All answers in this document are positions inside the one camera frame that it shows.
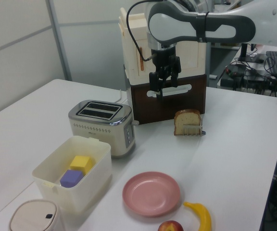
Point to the yellow cube block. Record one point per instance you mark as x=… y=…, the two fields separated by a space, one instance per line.
x=80 y=162

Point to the yellow toy banana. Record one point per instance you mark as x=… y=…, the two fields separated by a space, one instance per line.
x=204 y=216

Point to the white and brown bread box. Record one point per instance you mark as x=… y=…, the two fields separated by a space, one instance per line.
x=148 y=108

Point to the purple cube block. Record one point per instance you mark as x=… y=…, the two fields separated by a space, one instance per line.
x=70 y=178

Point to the cream bread box cabinet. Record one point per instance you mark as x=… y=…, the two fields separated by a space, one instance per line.
x=189 y=57

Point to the white grey Franka robot arm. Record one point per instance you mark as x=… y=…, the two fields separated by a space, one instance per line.
x=225 y=24

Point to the white plastic storage box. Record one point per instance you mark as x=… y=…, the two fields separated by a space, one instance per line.
x=80 y=190

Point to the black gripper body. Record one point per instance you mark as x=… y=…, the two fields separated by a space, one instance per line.
x=163 y=57

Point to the cream lidded mini bin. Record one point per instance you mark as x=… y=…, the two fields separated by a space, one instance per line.
x=32 y=216

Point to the toast bread slice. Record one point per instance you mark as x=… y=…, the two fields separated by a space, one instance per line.
x=183 y=119

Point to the black monitor stand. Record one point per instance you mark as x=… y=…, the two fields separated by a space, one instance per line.
x=244 y=51

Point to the pink plastic plate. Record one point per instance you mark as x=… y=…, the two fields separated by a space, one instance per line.
x=151 y=193

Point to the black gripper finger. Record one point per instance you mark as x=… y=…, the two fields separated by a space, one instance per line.
x=175 y=69
x=155 y=83

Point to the red toy apple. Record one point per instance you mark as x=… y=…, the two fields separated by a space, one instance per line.
x=170 y=226

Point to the black computer keyboard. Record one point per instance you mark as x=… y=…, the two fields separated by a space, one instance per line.
x=276 y=62

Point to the cream chrome two-slot toaster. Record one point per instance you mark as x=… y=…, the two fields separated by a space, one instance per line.
x=97 y=134

